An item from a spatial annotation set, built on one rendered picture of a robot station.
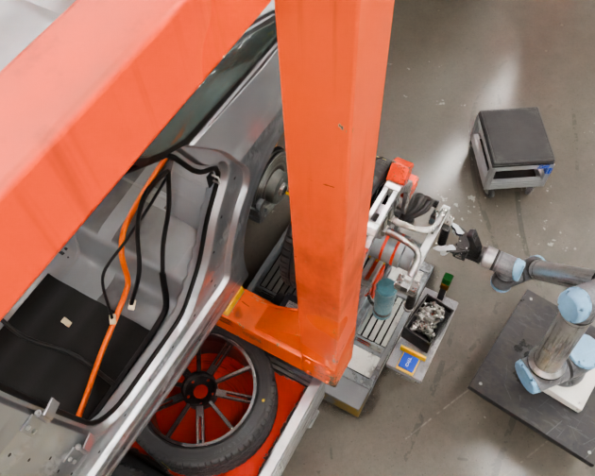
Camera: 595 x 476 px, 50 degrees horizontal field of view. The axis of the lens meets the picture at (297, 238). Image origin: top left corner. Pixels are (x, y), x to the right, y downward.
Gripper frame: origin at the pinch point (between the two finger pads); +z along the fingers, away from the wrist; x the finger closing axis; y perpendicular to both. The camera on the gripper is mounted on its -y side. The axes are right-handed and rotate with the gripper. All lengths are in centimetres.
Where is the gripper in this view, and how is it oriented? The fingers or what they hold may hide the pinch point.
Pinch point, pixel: (439, 232)
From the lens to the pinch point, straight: 275.0
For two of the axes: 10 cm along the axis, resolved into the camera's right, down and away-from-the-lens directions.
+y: 0.3, 5.1, 8.6
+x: 4.9, -7.6, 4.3
